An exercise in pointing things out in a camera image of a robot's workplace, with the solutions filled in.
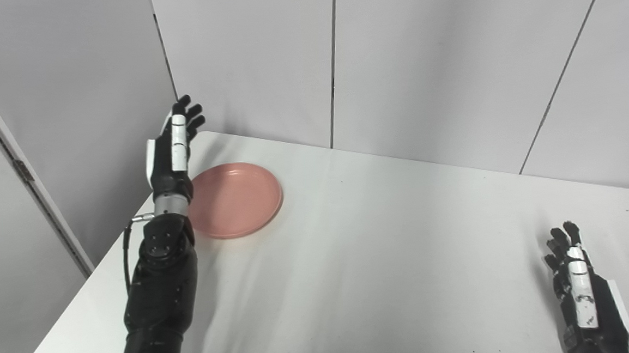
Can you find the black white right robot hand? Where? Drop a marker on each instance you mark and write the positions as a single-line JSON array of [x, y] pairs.
[[601, 317]]

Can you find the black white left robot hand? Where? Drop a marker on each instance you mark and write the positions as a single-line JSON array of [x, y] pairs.
[[164, 169]]

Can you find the pink round plate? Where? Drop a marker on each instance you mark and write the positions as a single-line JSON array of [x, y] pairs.
[[237, 200]]

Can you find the grey metal partition hinge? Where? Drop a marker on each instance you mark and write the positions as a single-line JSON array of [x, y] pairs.
[[23, 170]]

